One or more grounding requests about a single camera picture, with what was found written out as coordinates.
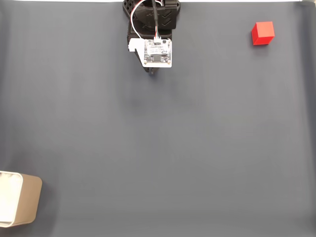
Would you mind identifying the red cube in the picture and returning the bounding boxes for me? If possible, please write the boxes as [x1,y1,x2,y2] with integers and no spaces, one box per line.
[251,21,276,46]

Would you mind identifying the beige box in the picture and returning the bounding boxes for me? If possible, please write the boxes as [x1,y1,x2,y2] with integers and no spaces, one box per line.
[0,170,43,228]

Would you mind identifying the grey table mat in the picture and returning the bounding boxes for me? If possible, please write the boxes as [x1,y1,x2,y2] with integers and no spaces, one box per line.
[0,1,316,237]

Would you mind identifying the black camera cable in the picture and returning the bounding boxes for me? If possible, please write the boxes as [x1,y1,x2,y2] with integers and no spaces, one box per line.
[152,0,161,41]

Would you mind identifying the white red servo cable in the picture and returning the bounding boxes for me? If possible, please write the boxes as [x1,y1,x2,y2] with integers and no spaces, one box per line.
[130,0,147,40]

